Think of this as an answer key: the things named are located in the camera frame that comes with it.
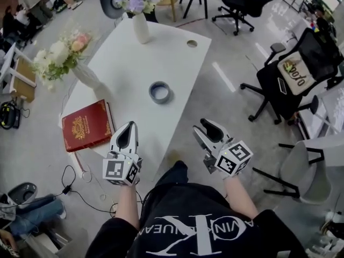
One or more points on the white power strip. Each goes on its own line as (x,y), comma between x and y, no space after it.
(114,210)

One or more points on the white and pink flower bouquet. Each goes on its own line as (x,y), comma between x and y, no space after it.
(60,56)

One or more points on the cream printed cushion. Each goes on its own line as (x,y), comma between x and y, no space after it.
(297,74)

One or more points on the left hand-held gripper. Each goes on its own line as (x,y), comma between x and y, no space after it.
(114,169)

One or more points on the person's beige shoe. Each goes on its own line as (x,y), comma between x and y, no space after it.
(174,157)

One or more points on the black office chair with cushion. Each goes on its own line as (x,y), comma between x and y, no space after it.
(271,90)

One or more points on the wooden cabinet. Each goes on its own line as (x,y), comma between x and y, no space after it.
(25,79)

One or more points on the black smartphone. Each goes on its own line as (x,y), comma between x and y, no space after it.
(282,85)

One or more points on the person's left forearm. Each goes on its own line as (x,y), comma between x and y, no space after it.
(126,206)

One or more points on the purple flower bouquet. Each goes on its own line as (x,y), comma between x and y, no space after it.
(135,3)

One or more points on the white smooth vase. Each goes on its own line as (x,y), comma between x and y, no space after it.
(140,29)

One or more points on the white ribbed vase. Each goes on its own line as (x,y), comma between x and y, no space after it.
(87,75)

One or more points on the grey tape roll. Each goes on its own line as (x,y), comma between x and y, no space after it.
(161,99)

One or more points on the black and yellow vacuum cleaner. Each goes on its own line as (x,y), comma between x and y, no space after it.
(9,115)

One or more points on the person's black printed t-shirt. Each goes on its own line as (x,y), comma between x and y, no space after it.
(196,224)

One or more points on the person's right forearm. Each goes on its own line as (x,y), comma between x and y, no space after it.
(237,195)

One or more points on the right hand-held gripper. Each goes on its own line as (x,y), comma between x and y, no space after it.
(232,157)

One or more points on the person's black trousers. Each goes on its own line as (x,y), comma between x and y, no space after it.
(173,175)

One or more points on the red hardcover book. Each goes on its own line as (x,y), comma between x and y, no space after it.
(84,126)

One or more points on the white desk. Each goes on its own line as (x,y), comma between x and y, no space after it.
(8,60)

